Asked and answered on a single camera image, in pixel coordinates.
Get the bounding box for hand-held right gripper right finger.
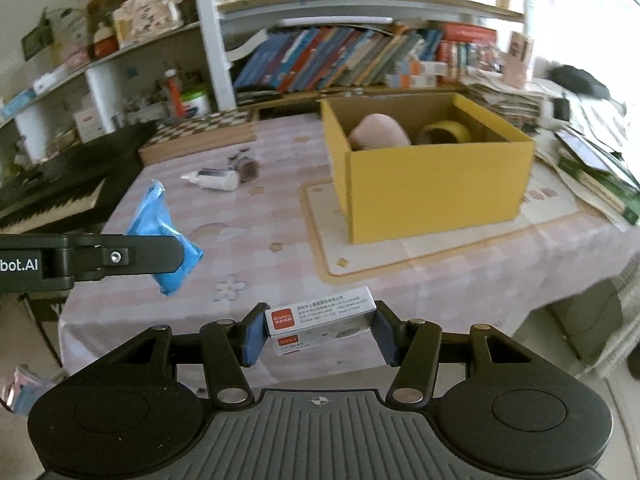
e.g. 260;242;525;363
372;300;534;406

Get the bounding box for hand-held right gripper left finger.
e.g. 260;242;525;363
107;302;267;407

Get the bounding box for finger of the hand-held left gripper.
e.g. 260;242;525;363
66;234;186;282

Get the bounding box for blue plastic packet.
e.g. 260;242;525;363
123;180;206;297

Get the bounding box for small white box red label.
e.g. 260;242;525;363
264;286;377;357

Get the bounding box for yellow cardboard box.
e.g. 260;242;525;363
320;92;537;246

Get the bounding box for pink plush toy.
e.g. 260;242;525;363
348;113;412;150

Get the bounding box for yellow tape roll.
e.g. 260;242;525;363
416;120;472;146

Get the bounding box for pink checkered cloth desktop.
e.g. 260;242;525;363
57;110;640;376

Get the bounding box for black electronic piano keyboard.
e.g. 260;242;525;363
0;121;159;235

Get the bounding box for white tube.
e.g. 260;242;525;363
180;167;241;192

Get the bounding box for cream desk mat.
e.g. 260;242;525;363
299;159;627;279

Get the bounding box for small brown jar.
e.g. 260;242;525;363
228;147;261;184

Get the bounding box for wooden chessboard box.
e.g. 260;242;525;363
137;109;259;165

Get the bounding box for white storage box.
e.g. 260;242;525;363
74;107;117;142

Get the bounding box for white cup with green lid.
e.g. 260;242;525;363
181;89;212;119

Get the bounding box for red cone-topped bottle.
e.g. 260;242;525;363
164;70;184;119

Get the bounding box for white bookshelf unit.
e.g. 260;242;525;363
0;0;527;162

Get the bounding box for grey chair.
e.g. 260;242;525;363
544;275;640;378

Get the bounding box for beige house model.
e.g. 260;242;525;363
112;0;184;44

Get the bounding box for green books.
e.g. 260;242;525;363
554;152;640;227

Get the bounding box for stack of newspapers and magazines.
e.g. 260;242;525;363
462;77;547;134

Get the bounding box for row of books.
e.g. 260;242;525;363
234;22;501;94

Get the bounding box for black bag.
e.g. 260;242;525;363
547;65;611;99

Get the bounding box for small dark picture frame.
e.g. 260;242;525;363
22;26;54;59

